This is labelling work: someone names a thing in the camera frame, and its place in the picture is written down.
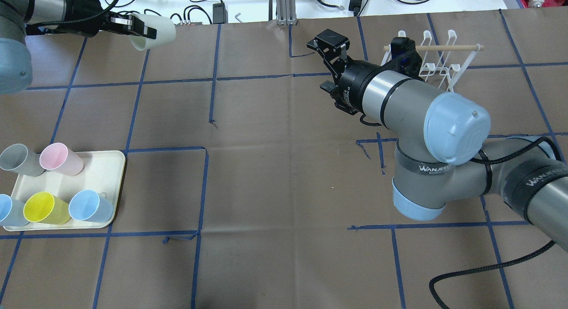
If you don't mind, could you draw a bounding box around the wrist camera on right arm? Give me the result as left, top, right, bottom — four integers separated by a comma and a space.
390, 37, 423, 79

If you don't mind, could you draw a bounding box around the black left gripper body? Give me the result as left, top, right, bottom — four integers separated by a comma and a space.
62, 0, 118, 37

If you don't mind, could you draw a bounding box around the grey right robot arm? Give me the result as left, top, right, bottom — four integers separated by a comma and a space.
307, 29, 567, 230

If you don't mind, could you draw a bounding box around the yellow plastic cup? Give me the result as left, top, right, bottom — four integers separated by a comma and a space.
23, 191, 71, 225

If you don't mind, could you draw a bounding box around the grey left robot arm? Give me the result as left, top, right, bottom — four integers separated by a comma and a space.
0, 0, 158, 94

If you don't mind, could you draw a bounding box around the white wire cup rack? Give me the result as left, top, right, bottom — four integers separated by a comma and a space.
381, 30, 484, 93

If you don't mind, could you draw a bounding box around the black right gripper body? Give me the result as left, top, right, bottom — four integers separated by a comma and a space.
330, 60, 382, 115

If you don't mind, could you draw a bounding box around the light blue cup near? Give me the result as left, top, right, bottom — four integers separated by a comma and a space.
68, 190, 114, 222

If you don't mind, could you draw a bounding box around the cream plastic tray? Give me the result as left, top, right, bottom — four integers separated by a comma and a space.
4, 151, 126, 232

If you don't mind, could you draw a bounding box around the grey plastic cup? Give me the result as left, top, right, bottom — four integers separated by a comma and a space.
0, 143, 45, 176

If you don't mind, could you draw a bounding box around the black power adapter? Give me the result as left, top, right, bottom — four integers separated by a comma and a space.
212, 2, 229, 24

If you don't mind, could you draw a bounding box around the light blue cup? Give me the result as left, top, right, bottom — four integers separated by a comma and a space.
68, 190, 114, 222
0, 194, 29, 227

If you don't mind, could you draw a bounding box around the white plastic cup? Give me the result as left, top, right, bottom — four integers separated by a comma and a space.
129, 14, 176, 51

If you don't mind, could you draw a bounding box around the aluminium frame post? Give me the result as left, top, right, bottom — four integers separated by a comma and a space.
276, 0, 297, 25

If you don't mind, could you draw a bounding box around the pink plastic cup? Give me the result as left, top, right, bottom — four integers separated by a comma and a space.
40, 143, 84, 176

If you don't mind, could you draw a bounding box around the light blue cup far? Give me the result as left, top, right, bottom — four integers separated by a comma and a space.
0, 194, 29, 227

